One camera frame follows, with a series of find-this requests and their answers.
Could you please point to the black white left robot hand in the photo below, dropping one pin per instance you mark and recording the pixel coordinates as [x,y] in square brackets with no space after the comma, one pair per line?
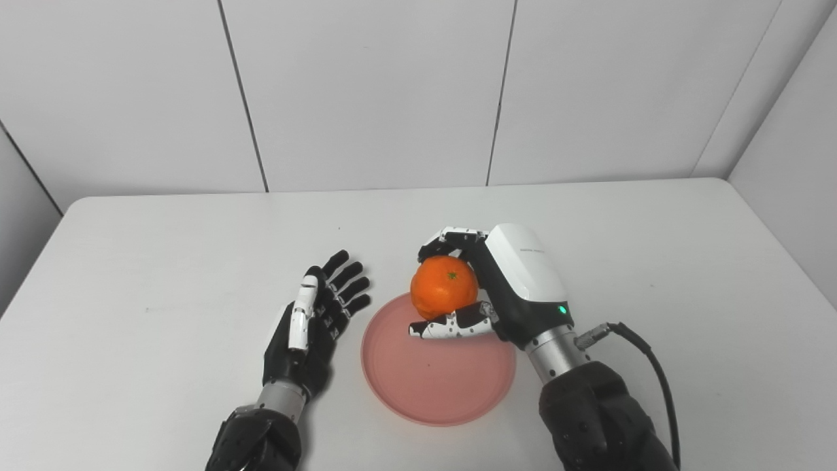
[310,353]

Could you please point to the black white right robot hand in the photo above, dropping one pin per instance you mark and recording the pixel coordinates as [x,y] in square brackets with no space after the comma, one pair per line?
[523,275]

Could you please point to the orange fruit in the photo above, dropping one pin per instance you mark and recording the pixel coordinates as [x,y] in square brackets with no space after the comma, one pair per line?
[443,288]

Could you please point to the pink round plate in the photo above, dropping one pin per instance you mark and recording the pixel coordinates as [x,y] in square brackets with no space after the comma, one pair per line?
[438,379]

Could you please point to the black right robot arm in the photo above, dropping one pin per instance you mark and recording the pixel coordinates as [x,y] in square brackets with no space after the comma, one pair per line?
[595,418]

